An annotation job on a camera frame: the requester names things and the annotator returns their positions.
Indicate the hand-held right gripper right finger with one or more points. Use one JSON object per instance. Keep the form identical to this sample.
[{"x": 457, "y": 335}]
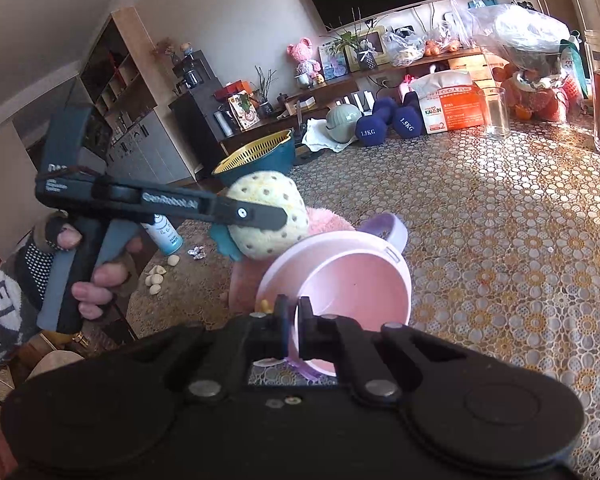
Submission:
[{"x": 306, "y": 312}]

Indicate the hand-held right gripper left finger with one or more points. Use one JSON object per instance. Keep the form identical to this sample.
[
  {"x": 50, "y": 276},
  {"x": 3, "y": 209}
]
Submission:
[{"x": 281, "y": 312}]

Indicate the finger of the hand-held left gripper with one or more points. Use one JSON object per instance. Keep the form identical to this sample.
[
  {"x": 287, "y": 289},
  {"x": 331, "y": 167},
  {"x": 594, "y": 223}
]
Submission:
[{"x": 252, "y": 214}]

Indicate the cream strawberry plush toy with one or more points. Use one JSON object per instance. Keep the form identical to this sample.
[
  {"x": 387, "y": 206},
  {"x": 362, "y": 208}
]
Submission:
[{"x": 265, "y": 195}]

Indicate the pink plastic bowl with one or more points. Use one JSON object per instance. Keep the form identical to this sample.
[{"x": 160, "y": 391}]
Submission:
[{"x": 350, "y": 285}]

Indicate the person's left forearm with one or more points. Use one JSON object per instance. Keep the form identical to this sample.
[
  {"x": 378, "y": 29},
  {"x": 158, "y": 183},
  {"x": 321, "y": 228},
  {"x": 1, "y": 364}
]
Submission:
[{"x": 7, "y": 290}]

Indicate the person's left hand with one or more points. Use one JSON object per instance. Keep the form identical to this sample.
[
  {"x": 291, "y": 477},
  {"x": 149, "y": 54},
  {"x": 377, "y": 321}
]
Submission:
[{"x": 105, "y": 277}]

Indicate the teal and yellow colander bowl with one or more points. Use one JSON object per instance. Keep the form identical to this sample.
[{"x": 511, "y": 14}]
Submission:
[{"x": 260, "y": 152}]

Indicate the crumpled foil wrapper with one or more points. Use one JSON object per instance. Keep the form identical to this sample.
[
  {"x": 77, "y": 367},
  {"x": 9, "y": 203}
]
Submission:
[{"x": 196, "y": 252}]

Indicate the pink plush cloth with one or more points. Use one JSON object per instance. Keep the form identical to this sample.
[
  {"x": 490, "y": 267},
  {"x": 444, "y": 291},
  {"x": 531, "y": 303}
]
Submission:
[{"x": 330, "y": 222}]

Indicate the white spray can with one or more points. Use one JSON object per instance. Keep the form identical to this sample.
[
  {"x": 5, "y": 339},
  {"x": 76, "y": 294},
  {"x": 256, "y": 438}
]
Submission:
[{"x": 166, "y": 237}]

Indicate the garlic clove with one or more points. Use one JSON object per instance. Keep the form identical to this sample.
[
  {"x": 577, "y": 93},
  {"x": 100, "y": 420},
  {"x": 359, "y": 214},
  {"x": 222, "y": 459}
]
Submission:
[
  {"x": 157, "y": 270},
  {"x": 152, "y": 280},
  {"x": 155, "y": 289},
  {"x": 173, "y": 260}
]

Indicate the white cloth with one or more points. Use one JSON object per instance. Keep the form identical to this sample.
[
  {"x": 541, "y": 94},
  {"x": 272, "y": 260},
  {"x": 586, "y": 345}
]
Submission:
[{"x": 317, "y": 140}]

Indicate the wooden shelving cabinet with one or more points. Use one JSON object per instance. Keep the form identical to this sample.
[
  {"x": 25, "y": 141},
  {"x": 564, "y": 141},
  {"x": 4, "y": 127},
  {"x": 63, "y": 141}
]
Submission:
[{"x": 140, "y": 110}]

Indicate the black cabinet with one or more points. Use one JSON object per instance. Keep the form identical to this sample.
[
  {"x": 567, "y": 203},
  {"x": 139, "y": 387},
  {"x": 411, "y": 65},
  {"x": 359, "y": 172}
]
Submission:
[{"x": 200, "y": 125}]

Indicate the printed snack package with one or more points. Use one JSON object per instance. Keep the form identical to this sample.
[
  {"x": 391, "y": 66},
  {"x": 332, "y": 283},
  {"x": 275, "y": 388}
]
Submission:
[{"x": 244, "y": 110}]

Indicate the small plant in dark pot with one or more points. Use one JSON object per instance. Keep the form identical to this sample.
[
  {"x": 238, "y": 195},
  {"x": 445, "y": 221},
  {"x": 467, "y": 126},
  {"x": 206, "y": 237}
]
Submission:
[{"x": 266, "y": 107}]

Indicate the pale green round bowl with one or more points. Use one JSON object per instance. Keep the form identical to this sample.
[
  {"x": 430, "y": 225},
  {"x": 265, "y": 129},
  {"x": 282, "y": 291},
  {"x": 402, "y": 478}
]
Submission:
[{"x": 342, "y": 120}]

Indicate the blue dumbbell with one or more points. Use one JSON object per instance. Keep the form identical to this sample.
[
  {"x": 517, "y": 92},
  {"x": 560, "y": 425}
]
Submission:
[
  {"x": 409, "y": 120},
  {"x": 372, "y": 127}
]

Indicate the black coffee machine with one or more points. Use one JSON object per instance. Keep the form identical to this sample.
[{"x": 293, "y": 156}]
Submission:
[{"x": 192, "y": 72}]

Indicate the pink bear toy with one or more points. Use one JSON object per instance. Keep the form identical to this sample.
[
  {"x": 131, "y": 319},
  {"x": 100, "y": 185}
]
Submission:
[{"x": 305, "y": 57}]

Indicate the floral lace tablecloth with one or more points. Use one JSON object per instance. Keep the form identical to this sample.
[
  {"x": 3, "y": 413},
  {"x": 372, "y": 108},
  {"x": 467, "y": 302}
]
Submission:
[{"x": 505, "y": 260}]

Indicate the plastic bag of food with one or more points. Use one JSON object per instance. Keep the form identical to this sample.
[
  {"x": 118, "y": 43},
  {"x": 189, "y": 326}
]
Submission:
[{"x": 405, "y": 47}]

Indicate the orange and white tissue box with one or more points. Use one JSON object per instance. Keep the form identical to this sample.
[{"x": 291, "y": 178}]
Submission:
[{"x": 455, "y": 105}]

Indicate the wooden sideboard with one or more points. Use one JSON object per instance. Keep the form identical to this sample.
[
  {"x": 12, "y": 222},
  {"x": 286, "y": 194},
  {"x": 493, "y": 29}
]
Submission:
[{"x": 430, "y": 62}]

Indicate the clear drinking glass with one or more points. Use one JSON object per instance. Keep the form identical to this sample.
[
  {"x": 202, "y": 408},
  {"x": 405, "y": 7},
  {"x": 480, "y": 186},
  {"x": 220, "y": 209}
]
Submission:
[{"x": 495, "y": 115}]

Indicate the bag of red fruit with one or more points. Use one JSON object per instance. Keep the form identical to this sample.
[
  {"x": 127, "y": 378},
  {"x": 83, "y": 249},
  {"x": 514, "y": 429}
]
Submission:
[{"x": 540, "y": 97}]

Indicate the large clear plastic bag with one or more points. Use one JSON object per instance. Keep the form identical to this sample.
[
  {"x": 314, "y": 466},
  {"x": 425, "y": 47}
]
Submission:
[{"x": 520, "y": 35}]

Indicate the photo frame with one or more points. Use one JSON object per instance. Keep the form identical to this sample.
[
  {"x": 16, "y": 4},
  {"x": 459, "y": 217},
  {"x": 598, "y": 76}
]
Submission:
[{"x": 376, "y": 40}]

